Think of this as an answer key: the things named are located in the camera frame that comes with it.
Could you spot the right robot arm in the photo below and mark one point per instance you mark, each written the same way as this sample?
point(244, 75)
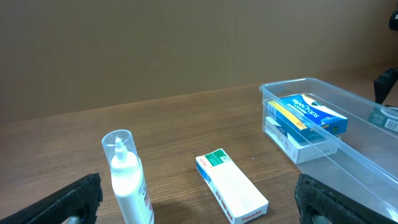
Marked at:
point(393, 22)

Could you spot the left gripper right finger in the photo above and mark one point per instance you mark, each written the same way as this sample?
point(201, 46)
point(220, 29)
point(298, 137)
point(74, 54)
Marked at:
point(319, 203)

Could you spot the white blue medicine box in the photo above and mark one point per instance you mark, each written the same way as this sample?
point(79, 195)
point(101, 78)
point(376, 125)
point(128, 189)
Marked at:
point(297, 152)

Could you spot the white spray bottle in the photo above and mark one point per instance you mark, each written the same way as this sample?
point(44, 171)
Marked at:
point(127, 177)

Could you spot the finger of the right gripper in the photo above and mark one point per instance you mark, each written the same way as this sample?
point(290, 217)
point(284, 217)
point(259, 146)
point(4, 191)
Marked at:
point(384, 84)

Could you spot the white green Panadol box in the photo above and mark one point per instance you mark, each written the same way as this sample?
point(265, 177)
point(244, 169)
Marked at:
point(238, 197)

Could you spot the blue yellow lozenge box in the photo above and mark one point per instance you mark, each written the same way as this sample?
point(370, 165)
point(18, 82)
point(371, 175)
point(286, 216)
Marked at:
point(295, 112)

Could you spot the dark green small box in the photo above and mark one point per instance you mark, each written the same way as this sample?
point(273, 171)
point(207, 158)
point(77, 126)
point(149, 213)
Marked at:
point(385, 117)

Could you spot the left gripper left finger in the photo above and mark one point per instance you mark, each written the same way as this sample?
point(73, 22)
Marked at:
point(76, 203)

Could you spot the clear plastic container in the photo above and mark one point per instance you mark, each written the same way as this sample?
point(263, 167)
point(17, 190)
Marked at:
point(365, 166)

